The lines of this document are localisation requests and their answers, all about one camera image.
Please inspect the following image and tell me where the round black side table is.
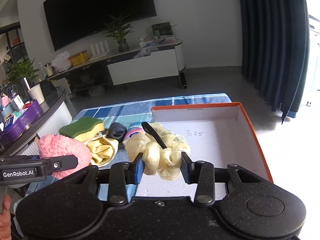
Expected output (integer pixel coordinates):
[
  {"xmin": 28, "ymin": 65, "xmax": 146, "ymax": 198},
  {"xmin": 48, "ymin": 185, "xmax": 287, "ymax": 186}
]
[{"xmin": 1, "ymin": 87, "xmax": 76, "ymax": 156}]

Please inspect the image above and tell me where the white router with antennas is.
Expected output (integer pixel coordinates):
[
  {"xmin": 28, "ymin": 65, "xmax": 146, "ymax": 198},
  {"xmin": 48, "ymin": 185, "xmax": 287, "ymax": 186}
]
[{"xmin": 89, "ymin": 40, "xmax": 110, "ymax": 61}]

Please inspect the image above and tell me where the green yellow sponge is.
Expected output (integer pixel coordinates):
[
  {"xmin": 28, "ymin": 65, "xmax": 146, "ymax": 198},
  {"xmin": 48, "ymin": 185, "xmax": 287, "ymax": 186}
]
[{"xmin": 59, "ymin": 116, "xmax": 105, "ymax": 142}]

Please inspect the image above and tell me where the yellow box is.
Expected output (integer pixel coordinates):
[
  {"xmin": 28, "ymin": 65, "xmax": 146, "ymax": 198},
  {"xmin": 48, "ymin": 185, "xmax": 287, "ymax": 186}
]
[{"xmin": 70, "ymin": 50, "xmax": 88, "ymax": 67}]

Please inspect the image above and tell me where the cream yellow scrunchie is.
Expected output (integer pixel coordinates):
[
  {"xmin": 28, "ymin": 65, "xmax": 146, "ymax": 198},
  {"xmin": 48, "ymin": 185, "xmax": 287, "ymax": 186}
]
[{"xmin": 124, "ymin": 123, "xmax": 191, "ymax": 181}]

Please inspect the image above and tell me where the white plastic bag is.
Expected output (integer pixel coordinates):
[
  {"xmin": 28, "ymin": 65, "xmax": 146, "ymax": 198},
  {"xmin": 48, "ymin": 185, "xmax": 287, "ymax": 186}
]
[{"xmin": 51, "ymin": 51, "xmax": 72, "ymax": 73}]

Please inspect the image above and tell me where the long white TV cabinet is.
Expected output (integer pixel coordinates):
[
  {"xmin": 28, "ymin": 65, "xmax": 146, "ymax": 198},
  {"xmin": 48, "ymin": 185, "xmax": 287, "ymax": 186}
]
[{"xmin": 49, "ymin": 40, "xmax": 185, "ymax": 93}]

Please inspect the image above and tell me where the pink fluffy plush ball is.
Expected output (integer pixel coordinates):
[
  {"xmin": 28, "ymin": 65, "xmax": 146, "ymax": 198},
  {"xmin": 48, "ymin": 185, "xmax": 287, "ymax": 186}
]
[{"xmin": 38, "ymin": 134, "xmax": 91, "ymax": 180}]

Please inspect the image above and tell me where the green leafy potted plant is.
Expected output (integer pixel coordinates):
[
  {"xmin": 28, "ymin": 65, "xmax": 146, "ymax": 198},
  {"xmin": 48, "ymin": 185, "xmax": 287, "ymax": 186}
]
[{"xmin": 5, "ymin": 59, "xmax": 40, "ymax": 83}]

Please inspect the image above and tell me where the black roll on floor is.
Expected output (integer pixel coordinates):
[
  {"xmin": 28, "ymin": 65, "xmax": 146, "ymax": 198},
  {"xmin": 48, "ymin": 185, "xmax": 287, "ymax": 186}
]
[{"xmin": 180, "ymin": 72, "xmax": 188, "ymax": 89}]

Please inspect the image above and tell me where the bamboo plant in vase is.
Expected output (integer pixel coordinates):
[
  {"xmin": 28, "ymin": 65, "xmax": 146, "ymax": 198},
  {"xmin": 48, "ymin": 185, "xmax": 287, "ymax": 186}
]
[{"xmin": 104, "ymin": 17, "xmax": 133, "ymax": 53}]

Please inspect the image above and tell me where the colourful Vinda tissue pack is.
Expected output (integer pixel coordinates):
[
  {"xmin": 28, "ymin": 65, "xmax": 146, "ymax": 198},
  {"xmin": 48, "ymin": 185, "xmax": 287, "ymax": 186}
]
[{"xmin": 123, "ymin": 122, "xmax": 145, "ymax": 144}]

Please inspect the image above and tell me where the black hair tie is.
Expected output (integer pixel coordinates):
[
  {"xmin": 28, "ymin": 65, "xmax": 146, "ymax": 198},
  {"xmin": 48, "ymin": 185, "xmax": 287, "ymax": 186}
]
[{"xmin": 141, "ymin": 121, "xmax": 169, "ymax": 150}]

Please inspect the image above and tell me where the yellow striped sock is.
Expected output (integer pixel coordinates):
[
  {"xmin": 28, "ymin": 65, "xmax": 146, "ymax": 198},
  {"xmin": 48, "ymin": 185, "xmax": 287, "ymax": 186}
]
[{"xmin": 84, "ymin": 132, "xmax": 119, "ymax": 167}]

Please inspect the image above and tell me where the blue plaid tablecloth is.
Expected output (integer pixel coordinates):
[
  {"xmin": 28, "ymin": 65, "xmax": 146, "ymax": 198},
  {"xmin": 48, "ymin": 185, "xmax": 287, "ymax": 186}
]
[{"xmin": 29, "ymin": 93, "xmax": 233, "ymax": 202}]

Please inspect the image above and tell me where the dark blue curtain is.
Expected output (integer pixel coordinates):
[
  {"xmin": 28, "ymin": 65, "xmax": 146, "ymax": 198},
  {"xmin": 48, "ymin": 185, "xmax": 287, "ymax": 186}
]
[{"xmin": 240, "ymin": 0, "xmax": 310, "ymax": 120}]

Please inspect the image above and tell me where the person's left hand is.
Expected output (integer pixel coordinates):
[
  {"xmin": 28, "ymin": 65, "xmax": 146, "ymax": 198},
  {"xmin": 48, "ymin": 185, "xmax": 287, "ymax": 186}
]
[{"xmin": 0, "ymin": 194, "xmax": 11, "ymax": 240}]

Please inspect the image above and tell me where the orange white cardboard box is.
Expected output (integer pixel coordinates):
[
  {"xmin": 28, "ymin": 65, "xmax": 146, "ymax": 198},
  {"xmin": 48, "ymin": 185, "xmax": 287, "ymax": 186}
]
[{"xmin": 134, "ymin": 101, "xmax": 274, "ymax": 197}]

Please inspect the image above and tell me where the purple storage tray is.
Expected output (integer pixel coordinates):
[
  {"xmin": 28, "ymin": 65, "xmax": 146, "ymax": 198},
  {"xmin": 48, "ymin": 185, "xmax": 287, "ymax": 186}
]
[{"xmin": 1, "ymin": 100, "xmax": 43, "ymax": 145}]

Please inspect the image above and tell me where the white paper cup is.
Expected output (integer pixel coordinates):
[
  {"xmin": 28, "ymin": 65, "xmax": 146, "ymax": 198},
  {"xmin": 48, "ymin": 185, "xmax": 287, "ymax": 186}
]
[{"xmin": 27, "ymin": 84, "xmax": 45, "ymax": 105}]

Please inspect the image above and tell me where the dark grey sock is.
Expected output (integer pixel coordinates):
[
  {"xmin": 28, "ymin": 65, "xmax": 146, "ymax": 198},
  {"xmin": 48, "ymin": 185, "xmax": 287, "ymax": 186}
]
[{"xmin": 106, "ymin": 122, "xmax": 127, "ymax": 141}]

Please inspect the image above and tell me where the large black television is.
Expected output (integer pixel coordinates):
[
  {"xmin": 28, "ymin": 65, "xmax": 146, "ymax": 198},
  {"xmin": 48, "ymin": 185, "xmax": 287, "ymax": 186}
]
[{"xmin": 43, "ymin": 0, "xmax": 157, "ymax": 50}]

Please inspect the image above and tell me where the green picture box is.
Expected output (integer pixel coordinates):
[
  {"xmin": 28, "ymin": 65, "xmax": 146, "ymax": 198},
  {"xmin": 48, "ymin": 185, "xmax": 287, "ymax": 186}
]
[{"xmin": 152, "ymin": 22, "xmax": 173, "ymax": 38}]

